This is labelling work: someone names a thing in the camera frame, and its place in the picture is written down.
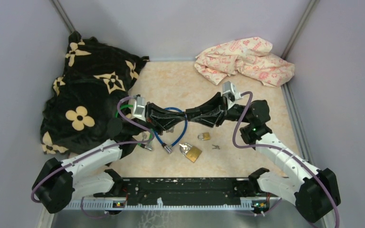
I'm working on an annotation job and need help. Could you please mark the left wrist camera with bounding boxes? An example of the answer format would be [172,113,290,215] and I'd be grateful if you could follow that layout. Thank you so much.
[131,95,146,122]

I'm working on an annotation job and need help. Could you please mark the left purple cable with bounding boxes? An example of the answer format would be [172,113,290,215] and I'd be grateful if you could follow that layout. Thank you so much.
[30,95,155,219]

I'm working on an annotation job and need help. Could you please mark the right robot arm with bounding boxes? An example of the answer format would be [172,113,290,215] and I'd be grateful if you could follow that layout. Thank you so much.
[185,91,341,228]

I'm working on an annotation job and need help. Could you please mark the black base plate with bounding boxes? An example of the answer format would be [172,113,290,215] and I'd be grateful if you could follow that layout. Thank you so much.
[93,177,281,207]

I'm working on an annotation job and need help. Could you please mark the large brass padlock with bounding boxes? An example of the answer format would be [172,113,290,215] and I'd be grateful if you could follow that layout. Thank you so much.
[185,145,202,162]

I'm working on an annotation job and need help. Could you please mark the black floral blanket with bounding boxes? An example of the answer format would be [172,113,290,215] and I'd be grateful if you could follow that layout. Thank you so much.
[40,31,150,154]

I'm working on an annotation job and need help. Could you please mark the small brass padlock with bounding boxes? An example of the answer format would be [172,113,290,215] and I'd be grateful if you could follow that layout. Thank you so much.
[197,132,211,141]

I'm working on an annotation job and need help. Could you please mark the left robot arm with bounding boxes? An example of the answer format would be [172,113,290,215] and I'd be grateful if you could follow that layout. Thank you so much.
[31,103,189,214]

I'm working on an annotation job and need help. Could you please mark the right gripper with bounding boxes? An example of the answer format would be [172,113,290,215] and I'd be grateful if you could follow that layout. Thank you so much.
[189,93,250,128]

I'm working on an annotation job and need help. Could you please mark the crumpled printed paper bag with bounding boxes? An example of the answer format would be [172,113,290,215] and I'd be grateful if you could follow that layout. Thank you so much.
[194,37,295,87]

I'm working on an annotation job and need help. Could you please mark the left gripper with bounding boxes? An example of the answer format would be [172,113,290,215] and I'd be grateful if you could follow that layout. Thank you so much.
[130,102,187,137]

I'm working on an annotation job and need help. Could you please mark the green cable lock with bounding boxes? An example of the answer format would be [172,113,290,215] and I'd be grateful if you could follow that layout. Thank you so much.
[115,104,155,152]

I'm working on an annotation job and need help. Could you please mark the blue cable lock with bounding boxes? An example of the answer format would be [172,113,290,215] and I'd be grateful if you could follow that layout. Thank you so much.
[152,107,188,155]

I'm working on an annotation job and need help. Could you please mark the small padlock keys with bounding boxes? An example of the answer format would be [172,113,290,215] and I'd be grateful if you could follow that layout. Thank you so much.
[212,144,221,150]

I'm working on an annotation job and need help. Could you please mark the purple cable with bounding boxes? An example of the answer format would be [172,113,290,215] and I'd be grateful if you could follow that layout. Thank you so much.
[231,91,341,228]
[30,95,155,219]

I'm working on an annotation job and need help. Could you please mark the aluminium frame rail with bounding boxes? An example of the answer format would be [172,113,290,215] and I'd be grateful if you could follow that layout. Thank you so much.
[46,178,332,211]

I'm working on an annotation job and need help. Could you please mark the large padlock keys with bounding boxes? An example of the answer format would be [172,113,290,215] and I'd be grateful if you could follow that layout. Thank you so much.
[180,143,192,156]

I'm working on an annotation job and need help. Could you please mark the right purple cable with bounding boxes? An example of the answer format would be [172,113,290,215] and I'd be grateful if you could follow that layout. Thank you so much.
[231,91,341,228]

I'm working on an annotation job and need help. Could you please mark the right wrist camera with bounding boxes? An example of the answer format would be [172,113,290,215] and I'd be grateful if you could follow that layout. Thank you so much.
[222,81,242,102]

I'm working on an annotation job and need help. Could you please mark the blue lock keys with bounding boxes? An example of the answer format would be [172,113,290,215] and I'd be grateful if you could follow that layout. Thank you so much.
[166,126,174,133]

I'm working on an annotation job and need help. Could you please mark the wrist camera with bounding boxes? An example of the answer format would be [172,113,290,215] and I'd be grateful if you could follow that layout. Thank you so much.
[131,95,146,122]
[222,81,242,102]

